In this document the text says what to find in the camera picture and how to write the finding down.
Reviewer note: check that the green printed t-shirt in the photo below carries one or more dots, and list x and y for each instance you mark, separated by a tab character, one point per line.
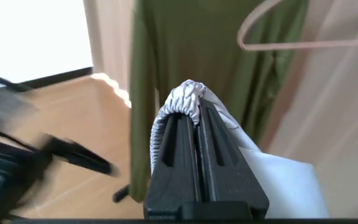
182	46

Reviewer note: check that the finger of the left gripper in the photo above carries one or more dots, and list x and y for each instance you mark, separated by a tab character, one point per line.
79	155

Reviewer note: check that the pink clothes hanger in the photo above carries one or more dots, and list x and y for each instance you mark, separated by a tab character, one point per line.
291	46

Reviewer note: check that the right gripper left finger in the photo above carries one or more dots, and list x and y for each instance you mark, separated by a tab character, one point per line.
166	186

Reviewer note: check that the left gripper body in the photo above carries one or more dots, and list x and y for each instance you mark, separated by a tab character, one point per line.
8	174

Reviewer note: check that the pale grey garment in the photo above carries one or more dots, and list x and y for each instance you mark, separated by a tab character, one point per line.
291	186

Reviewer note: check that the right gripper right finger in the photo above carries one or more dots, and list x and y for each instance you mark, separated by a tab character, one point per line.
228	180

